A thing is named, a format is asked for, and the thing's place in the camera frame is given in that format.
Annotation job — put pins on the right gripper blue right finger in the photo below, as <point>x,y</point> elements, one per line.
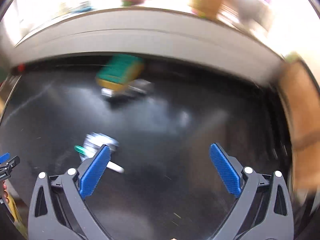
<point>228,168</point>

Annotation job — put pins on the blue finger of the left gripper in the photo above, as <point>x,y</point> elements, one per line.
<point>4,158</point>

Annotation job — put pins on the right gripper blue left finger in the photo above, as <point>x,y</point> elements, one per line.
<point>88,180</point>

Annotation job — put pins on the person's left hand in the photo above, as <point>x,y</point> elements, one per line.
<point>4,193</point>

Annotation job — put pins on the green white toothbrush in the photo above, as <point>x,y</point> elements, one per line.
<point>98,158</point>

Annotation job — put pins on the silver pill blister pack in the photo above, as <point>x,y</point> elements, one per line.
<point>135,88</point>

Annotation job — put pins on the green yellow sponge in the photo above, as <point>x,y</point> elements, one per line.
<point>119,71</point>

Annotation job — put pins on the wooden chair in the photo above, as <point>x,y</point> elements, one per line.
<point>299,93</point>

